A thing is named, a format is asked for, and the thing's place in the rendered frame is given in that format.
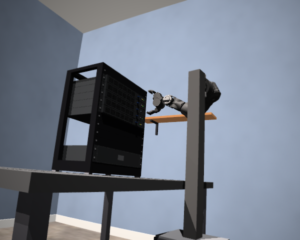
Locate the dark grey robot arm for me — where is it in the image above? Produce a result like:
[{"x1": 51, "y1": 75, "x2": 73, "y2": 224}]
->
[{"x1": 164, "y1": 74, "x2": 221, "y2": 118}]

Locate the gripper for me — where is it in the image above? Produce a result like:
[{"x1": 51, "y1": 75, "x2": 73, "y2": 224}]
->
[{"x1": 146, "y1": 90, "x2": 170, "y2": 115}]

